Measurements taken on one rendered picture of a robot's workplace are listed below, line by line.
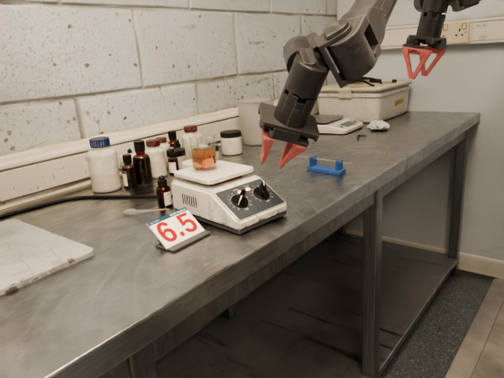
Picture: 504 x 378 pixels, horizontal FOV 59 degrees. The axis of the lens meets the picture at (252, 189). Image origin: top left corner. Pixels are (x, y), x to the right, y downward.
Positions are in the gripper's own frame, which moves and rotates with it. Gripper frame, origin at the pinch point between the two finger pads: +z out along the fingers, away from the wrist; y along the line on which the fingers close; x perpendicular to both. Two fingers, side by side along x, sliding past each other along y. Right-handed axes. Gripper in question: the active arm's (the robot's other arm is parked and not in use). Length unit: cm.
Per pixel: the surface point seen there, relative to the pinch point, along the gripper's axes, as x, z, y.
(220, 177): 0.4, 6.0, 8.2
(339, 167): -22.9, 12.7, -23.6
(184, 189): -1.1, 11.8, 13.7
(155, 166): -29.6, 30.2, 20.3
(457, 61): -113, 4, -93
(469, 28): -111, -10, -89
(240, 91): -88, 32, -4
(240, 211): 7.3, 7.2, 4.0
